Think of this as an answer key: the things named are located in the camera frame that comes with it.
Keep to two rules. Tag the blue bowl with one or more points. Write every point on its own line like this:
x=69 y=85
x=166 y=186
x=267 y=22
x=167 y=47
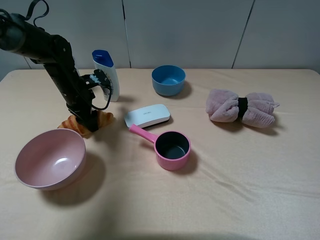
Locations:
x=168 y=80

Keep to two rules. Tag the white blue shampoo bottle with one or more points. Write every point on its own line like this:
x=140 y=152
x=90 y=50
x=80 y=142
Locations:
x=103 y=61

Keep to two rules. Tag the white rectangular case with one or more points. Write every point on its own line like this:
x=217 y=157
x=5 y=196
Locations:
x=147 y=116

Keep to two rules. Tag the large pink bowl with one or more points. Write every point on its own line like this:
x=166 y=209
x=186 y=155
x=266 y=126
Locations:
x=51 y=160

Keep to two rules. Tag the black elastic band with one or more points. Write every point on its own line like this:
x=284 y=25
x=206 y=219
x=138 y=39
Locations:
x=242 y=107

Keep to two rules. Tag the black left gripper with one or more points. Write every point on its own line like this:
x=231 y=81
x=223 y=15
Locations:
x=83 y=105

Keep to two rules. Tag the beige tablecloth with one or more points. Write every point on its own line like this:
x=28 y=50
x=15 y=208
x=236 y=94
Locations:
x=240 y=183

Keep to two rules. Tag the croissant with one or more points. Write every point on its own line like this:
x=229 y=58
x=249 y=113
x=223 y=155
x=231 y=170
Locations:
x=103 y=119

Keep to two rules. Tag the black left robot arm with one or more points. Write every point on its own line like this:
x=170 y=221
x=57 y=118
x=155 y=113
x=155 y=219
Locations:
x=55 y=54

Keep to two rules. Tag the pink saucepan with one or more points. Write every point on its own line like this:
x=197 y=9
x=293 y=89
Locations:
x=172 y=148

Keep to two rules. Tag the pink rolled towel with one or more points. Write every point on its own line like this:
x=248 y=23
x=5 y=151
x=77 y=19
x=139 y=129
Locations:
x=222 y=107

